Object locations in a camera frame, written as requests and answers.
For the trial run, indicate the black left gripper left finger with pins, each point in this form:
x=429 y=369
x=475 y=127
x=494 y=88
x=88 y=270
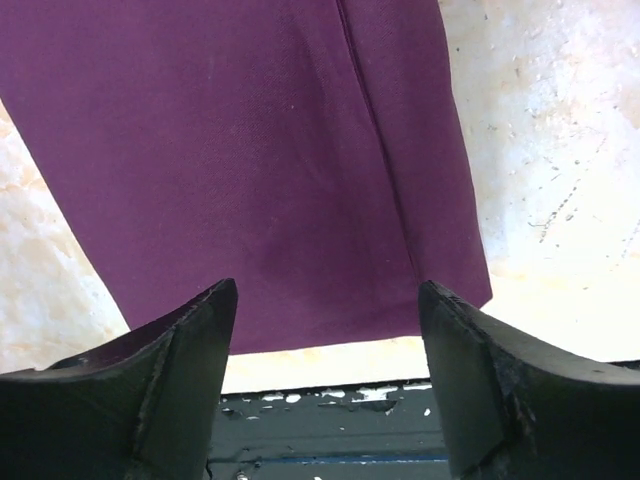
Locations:
x=141 y=406

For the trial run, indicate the purple cloth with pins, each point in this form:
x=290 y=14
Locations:
x=309 y=150

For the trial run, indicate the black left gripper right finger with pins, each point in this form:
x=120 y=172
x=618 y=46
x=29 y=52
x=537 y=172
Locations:
x=512 y=406

